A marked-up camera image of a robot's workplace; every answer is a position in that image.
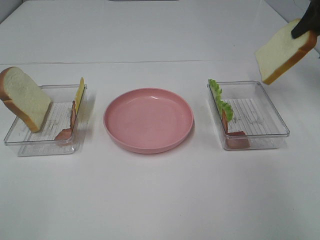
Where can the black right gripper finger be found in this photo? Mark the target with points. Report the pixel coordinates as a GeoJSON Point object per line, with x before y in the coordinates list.
{"type": "Point", "coordinates": [309, 22]}

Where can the white bread slice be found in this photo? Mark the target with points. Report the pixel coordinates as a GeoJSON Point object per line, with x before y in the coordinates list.
{"type": "Point", "coordinates": [282, 52]}
{"type": "Point", "coordinates": [21, 95]}

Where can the green lettuce leaf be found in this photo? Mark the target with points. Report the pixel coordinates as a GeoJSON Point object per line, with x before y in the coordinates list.
{"type": "Point", "coordinates": [223, 106]}

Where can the bacon strip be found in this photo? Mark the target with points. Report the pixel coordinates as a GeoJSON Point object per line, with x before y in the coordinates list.
{"type": "Point", "coordinates": [64, 136]}
{"type": "Point", "coordinates": [234, 140]}

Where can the right clear plastic tray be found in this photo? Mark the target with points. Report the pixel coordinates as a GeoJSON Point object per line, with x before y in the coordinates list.
{"type": "Point", "coordinates": [253, 112]}

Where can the clear plastic tray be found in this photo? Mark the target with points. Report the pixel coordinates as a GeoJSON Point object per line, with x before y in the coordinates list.
{"type": "Point", "coordinates": [253, 112]}
{"type": "Point", "coordinates": [43, 143]}

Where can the pink round plate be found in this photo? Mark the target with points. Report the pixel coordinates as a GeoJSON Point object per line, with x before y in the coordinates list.
{"type": "Point", "coordinates": [148, 120]}

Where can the yellow cheese slice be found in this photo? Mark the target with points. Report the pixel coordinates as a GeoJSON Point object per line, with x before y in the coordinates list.
{"type": "Point", "coordinates": [79, 94]}

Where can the left clear plastic tray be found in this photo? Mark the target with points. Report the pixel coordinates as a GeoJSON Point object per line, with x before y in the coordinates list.
{"type": "Point", "coordinates": [43, 143]}

